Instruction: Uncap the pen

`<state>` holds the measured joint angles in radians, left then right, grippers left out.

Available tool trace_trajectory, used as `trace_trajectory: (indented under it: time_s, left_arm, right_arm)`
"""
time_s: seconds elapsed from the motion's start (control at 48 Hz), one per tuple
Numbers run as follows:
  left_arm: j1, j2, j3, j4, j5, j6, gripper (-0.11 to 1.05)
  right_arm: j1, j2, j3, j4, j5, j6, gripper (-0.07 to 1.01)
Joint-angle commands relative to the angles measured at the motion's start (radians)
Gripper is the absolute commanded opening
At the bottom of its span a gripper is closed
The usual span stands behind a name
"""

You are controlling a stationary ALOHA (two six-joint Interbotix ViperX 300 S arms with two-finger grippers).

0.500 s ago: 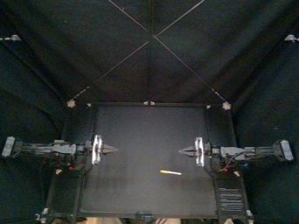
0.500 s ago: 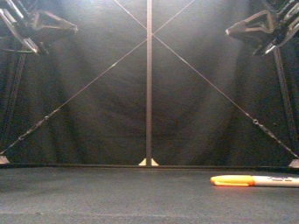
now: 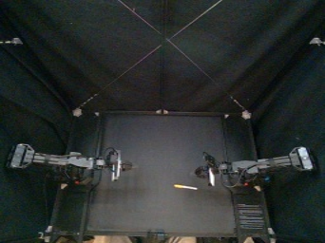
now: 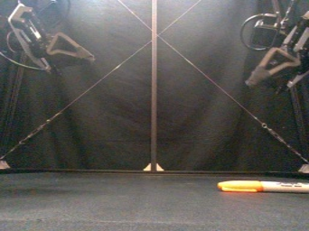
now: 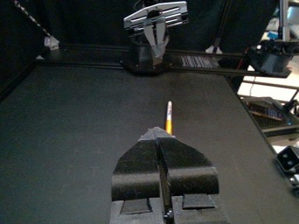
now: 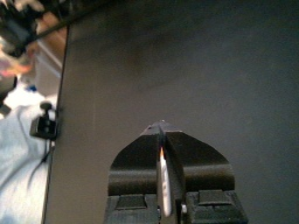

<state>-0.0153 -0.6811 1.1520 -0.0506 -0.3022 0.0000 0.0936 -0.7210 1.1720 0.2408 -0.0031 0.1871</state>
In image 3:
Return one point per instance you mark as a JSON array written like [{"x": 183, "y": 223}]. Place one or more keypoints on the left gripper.
[{"x": 117, "y": 164}]

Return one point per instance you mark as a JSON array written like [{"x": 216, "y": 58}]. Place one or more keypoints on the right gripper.
[{"x": 212, "y": 177}]

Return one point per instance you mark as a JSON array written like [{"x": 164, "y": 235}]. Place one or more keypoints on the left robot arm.
[{"x": 80, "y": 161}]

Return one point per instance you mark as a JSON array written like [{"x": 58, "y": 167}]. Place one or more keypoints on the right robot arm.
[{"x": 247, "y": 165}]

